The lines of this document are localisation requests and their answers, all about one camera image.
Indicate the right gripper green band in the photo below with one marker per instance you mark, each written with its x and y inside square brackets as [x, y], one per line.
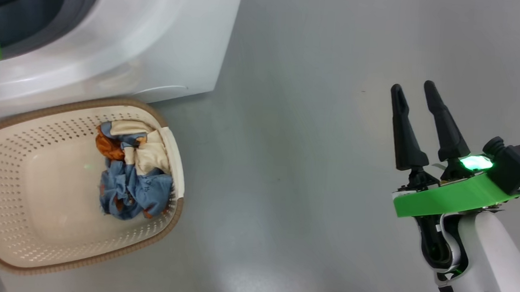
[448, 200]

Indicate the blue orange cream garment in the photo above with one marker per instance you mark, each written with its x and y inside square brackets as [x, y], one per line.
[133, 187]

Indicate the white front-load washing machine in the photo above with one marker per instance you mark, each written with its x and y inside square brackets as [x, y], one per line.
[134, 41]

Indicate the cream perforated laundry basket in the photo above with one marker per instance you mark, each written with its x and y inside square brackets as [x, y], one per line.
[46, 186]

